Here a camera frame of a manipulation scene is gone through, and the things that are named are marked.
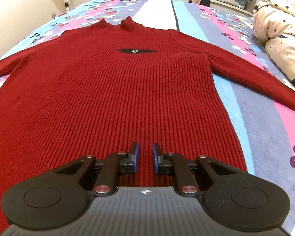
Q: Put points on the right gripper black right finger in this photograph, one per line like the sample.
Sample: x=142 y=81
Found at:
x=231 y=197

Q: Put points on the colourful floral striped bed sheet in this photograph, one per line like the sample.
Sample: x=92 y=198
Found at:
x=266 y=130

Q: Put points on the cream star-print duvet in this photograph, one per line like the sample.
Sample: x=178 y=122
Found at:
x=274 y=26

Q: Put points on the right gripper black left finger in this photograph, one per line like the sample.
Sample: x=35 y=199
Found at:
x=62 y=195

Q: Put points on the dark red knit sweater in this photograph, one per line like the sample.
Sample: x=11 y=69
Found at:
x=97 y=89

